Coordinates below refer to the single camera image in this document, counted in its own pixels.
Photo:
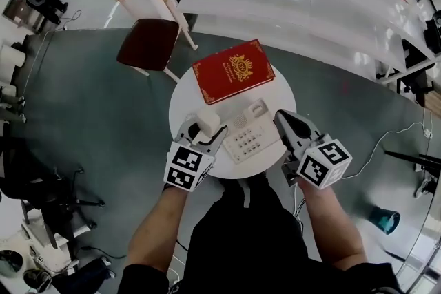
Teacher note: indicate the wooden chair with brown seat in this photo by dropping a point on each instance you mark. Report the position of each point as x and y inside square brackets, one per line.
[148, 44]

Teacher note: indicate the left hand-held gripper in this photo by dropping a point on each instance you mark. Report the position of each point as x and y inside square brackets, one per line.
[187, 167]

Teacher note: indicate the white rectangular block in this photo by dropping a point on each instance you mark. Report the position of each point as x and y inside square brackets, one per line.
[208, 121]

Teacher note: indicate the person's black clothing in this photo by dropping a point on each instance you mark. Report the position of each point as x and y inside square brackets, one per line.
[248, 237]

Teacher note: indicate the person's left forearm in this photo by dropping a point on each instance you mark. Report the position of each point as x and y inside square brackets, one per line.
[156, 230]

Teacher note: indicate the round white side table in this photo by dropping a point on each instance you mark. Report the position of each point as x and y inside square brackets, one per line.
[282, 96]

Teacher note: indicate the person's right forearm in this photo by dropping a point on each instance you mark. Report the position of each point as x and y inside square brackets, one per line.
[330, 227]

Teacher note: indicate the white telephone base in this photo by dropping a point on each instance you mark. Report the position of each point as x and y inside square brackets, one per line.
[249, 137]

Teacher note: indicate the teal bag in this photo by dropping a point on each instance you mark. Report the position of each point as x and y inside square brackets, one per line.
[385, 220]

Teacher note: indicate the red hardcover book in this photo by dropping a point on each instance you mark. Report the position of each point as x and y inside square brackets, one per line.
[234, 70]

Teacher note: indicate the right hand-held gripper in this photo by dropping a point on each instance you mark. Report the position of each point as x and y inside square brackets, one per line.
[324, 163]

